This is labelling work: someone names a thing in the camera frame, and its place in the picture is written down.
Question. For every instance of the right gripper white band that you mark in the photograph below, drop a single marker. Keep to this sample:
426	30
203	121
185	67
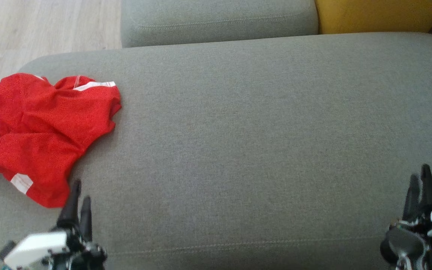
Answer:
407	243

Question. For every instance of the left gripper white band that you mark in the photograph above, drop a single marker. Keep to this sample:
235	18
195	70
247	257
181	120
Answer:
36	247

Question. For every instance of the red basketball jersey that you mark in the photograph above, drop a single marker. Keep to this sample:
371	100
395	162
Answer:
58	108

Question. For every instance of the large yellow sofa back cushion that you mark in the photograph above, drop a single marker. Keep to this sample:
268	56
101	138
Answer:
373	15

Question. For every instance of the long grey sofa seat cushion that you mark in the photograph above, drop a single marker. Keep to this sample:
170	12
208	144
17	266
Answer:
216	22

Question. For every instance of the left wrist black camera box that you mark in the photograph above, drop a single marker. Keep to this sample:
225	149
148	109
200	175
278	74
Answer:
6	250

